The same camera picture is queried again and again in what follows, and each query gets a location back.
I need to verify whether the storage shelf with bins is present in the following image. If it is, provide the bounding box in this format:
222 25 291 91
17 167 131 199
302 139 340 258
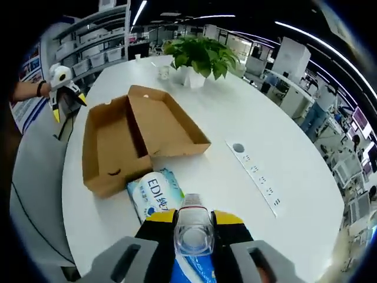
52 5 130 86

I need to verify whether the pink monitor screen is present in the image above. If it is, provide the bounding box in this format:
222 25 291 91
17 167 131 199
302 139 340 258
353 107 369 130

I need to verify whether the brown cardboard shoe box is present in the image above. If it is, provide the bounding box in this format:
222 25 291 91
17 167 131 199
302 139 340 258
81 84 212 198

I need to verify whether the green plant in white pot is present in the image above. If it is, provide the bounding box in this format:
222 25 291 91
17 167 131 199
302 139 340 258
163 35 241 89

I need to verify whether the white table socket panel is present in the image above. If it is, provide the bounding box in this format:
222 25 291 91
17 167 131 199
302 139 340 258
225 138 282 218

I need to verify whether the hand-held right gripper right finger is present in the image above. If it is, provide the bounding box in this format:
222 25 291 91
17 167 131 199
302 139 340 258
210 209 298 283

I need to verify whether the blue wet wipes soft item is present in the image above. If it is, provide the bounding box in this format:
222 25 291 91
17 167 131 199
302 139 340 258
126 167 186 223

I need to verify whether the blue bordered wall poster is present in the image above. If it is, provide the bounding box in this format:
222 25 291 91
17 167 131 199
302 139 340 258
10 96 42 133

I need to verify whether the small white crumpled object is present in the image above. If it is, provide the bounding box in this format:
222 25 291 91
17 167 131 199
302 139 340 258
157 65 171 81

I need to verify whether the clear pump bottle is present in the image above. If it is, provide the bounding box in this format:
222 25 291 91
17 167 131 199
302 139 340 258
173 193 217 257

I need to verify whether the ceiling light strip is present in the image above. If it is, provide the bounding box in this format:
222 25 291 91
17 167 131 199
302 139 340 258
275 20 377 98

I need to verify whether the colourful wall poster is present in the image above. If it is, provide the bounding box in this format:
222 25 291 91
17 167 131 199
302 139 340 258
19 43 41 84

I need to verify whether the black cable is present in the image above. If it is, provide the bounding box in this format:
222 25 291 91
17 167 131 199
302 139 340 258
57 113 78 140

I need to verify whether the grey mesh office chair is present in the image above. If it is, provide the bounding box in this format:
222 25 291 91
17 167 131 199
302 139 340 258
10 126 77 268

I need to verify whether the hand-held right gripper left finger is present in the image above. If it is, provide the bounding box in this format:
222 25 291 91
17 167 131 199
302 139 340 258
91 208 179 283

